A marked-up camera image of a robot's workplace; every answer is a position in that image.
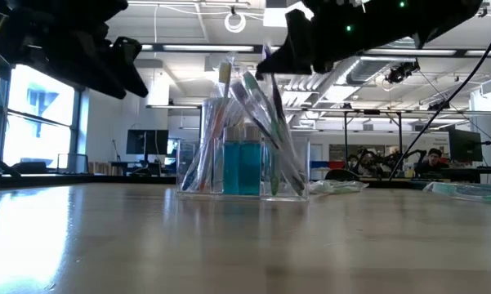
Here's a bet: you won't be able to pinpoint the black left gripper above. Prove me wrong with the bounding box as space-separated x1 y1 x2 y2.
11 24 150 100

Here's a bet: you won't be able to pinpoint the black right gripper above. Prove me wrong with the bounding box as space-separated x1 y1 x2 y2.
255 0 368 81

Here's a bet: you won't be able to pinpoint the green toothbrush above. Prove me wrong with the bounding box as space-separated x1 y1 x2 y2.
422 180 491 205
242 70 285 144
308 179 369 195
269 134 282 197

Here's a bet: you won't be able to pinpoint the clear acrylic organizer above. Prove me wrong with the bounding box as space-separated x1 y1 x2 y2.
175 136 311 203

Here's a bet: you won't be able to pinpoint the orange toothbrush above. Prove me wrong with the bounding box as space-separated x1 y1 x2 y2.
182 60 234 194

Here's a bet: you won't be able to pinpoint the blue mouthwash bottle white cap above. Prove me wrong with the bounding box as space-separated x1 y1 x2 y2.
239 123 264 196
223 125 243 196

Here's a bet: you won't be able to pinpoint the long ceiling light bar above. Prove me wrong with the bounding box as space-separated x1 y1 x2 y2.
141 40 491 57

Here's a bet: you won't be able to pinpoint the background black robot arms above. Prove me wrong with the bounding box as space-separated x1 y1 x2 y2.
346 145 418 177

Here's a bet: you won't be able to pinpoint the round black chair back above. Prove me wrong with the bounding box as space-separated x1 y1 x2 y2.
324 167 361 182

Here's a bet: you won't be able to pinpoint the person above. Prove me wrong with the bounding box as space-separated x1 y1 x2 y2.
416 147 449 176

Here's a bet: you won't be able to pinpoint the black desk monitor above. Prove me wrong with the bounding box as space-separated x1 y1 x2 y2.
448 128 484 163

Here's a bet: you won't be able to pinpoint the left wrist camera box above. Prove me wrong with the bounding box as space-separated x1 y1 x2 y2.
109 36 143 63

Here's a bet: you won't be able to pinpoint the black wall monitor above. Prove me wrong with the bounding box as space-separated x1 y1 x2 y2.
125 129 170 156

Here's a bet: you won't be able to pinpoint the white cable coil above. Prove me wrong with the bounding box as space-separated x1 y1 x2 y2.
223 9 248 34

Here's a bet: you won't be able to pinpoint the black aluminium table frame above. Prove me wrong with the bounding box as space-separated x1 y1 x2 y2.
0 173 491 191

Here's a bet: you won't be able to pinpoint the long black arm cable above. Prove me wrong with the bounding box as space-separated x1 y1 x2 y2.
387 16 491 183

